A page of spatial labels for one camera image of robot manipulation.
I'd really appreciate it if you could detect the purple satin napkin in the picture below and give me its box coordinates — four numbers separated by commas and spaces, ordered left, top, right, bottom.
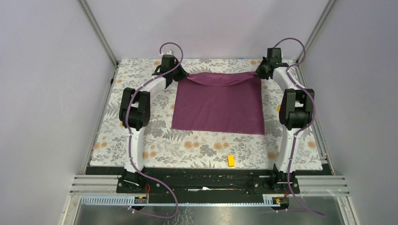
171, 72, 265, 135

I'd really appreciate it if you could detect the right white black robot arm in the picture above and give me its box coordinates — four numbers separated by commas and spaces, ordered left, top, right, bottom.
253, 47, 314, 194

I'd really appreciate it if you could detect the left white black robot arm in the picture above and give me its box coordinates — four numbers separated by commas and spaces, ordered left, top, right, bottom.
116, 54, 188, 193

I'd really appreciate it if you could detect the yellow block near front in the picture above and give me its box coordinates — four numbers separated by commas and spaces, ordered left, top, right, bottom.
227, 155, 235, 167

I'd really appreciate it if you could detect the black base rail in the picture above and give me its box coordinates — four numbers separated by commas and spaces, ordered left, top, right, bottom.
73, 165, 332, 204

